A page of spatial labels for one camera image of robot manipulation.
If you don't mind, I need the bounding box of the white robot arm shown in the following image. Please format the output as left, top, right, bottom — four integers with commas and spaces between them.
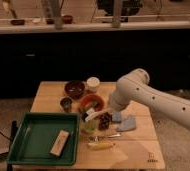
108, 68, 190, 130

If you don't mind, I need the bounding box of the purple bowl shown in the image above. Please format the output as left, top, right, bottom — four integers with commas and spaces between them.
65, 80, 85, 99

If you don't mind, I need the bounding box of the brown bowl on shelf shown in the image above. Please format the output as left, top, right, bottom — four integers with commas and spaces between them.
46, 14, 74, 25

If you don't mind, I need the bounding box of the white cup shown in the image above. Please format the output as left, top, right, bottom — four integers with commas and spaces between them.
86, 77, 100, 93

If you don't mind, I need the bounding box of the orange plate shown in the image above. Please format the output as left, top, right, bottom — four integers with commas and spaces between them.
79, 94, 104, 116

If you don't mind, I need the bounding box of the small grey cup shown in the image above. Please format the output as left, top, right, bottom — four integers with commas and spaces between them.
60, 97, 72, 112

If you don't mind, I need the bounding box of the bunch of dark grapes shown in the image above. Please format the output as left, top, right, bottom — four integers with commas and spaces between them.
99, 113, 111, 130

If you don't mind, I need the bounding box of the green cup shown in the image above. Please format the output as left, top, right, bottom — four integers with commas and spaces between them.
83, 120, 97, 134

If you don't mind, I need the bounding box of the blue-grey cloth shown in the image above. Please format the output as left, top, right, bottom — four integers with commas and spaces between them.
116, 115, 136, 132

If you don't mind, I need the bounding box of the metal fork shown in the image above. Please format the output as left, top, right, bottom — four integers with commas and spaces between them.
89, 133, 122, 142

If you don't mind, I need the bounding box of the yellow corn cob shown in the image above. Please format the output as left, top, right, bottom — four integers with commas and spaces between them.
87, 142, 115, 150

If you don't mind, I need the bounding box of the wooden table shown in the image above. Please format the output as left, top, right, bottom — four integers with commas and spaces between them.
21, 81, 165, 170

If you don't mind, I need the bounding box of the wooden block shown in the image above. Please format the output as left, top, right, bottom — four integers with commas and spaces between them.
50, 130, 69, 156

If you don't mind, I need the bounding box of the green plastic tray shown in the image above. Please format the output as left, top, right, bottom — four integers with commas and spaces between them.
7, 113, 80, 166

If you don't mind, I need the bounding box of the dark red dish on shelf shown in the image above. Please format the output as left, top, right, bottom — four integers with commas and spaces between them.
10, 19, 25, 26

